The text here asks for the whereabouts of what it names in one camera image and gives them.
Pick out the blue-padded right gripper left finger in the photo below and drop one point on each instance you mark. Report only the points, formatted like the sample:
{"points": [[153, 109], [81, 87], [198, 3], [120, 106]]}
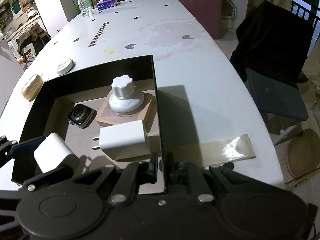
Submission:
{"points": [[57, 175]]}

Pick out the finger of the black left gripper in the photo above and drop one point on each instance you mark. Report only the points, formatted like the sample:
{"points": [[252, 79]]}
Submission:
{"points": [[134, 175]]}

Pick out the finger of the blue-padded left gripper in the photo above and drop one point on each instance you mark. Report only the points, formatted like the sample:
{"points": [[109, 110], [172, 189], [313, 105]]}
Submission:
{"points": [[11, 149]]}

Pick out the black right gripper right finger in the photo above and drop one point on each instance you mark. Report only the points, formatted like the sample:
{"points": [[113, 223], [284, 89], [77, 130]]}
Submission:
{"points": [[186, 177]]}

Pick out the small white plug charger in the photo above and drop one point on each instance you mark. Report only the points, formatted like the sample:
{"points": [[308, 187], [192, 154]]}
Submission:
{"points": [[53, 152]]}

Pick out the large white charger block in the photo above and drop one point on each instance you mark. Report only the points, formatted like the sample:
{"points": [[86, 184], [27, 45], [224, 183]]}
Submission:
{"points": [[123, 142]]}

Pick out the square wooden coaster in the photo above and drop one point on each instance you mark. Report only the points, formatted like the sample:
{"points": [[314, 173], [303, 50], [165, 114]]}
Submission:
{"points": [[146, 112]]}

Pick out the black smartwatch body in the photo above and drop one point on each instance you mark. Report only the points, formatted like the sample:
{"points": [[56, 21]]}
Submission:
{"points": [[81, 116]]}

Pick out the black cardboard box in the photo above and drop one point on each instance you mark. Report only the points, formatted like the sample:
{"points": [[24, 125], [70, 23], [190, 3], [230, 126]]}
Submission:
{"points": [[56, 99]]}

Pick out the beige earbuds case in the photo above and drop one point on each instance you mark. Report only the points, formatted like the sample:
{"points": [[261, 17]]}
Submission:
{"points": [[32, 87]]}

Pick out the white suction knob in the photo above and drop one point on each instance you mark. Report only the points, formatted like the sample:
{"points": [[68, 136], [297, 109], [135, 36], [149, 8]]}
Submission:
{"points": [[125, 97]]}

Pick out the white round tape tin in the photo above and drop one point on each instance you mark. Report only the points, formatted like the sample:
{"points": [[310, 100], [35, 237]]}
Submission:
{"points": [[65, 67]]}

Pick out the clear tape strip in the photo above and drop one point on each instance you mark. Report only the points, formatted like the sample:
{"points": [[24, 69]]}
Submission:
{"points": [[216, 152]]}

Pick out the round brown stool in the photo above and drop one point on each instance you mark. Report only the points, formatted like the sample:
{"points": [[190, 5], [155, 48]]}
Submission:
{"points": [[302, 154]]}

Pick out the black chair with bag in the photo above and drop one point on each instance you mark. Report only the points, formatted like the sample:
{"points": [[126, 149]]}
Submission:
{"points": [[30, 43]]}

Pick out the black office chair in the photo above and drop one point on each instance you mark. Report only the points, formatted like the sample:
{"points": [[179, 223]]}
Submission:
{"points": [[273, 44]]}

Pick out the clear water bottle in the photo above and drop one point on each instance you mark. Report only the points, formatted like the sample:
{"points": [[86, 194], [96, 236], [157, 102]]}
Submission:
{"points": [[85, 7]]}

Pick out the blue tissue pack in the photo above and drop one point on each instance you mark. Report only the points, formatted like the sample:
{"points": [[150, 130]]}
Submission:
{"points": [[105, 4]]}

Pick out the pink upholstered chair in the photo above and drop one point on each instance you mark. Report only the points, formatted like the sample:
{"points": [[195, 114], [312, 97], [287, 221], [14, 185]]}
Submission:
{"points": [[208, 13]]}

